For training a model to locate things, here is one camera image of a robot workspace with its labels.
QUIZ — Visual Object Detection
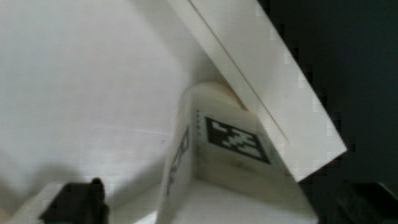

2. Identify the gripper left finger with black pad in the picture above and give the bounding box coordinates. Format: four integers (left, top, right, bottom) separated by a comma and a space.
2, 177, 112, 224

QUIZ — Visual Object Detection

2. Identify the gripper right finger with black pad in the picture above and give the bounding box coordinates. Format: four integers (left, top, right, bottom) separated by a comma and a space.
330, 182, 398, 224

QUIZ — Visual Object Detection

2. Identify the white table leg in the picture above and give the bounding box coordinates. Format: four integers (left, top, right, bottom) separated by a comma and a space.
154, 82, 318, 224

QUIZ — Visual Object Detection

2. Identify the white square tabletop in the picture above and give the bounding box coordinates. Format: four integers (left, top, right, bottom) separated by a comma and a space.
0, 0, 348, 224

